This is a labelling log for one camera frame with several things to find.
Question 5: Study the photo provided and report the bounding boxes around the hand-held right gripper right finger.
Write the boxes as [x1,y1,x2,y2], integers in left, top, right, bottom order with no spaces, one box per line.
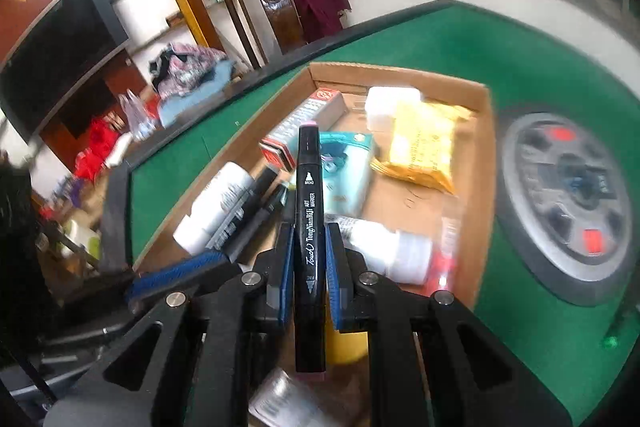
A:
[325,222,571,427]

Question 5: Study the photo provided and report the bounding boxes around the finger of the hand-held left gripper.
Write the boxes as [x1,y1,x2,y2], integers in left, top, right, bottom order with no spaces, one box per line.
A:
[124,251,242,312]

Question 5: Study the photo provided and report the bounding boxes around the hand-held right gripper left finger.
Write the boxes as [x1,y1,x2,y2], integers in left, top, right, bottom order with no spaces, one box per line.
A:
[45,222,296,427]

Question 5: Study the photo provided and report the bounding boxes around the black marker pink cap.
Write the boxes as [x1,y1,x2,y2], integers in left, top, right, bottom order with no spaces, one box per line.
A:
[294,119,329,383]

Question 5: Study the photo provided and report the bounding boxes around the small white ribbed-cap bottle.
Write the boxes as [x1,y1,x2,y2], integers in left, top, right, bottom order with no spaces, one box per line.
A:
[324,216,434,286]

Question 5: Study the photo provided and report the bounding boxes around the large white plastic bottle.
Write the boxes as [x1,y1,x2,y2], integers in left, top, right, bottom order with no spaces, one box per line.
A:
[171,161,257,256]

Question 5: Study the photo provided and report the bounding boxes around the cardboard box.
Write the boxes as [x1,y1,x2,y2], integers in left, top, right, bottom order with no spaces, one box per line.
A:
[131,61,495,427]

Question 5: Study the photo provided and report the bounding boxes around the small red packet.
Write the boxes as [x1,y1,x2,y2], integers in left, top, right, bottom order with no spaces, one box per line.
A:
[431,216,465,294]

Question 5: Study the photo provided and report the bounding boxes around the yellow cracker packet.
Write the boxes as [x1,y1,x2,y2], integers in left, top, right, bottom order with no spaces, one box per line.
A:
[369,101,475,196]

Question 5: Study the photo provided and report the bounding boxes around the teal box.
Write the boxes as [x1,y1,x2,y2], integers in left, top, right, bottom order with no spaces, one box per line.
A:
[320,131,377,219]

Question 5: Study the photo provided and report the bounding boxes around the red and white box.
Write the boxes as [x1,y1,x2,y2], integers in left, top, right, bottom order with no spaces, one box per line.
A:
[259,88,347,171]

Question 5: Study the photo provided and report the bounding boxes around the red plastic bags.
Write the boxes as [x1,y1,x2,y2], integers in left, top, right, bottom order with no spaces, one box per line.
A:
[74,116,132,180]

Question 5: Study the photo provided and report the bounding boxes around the clear plastic bottles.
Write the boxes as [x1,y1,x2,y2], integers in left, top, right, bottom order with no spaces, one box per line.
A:
[117,88,157,142]

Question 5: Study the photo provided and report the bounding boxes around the white square container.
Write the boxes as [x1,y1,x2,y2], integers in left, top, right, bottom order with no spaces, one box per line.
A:
[364,85,422,134]

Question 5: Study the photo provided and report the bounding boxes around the pile of clothes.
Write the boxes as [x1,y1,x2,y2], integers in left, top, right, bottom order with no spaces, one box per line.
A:
[149,41,236,128]

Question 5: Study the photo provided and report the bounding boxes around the round grey control dial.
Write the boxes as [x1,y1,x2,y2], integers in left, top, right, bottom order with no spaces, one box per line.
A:
[494,111,635,308]

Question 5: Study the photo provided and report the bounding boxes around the black television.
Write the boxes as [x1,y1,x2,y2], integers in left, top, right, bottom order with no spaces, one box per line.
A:
[0,0,132,142]

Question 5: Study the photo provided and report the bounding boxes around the wooden chair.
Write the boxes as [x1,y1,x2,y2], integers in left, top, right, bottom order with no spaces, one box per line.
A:
[205,0,351,70]

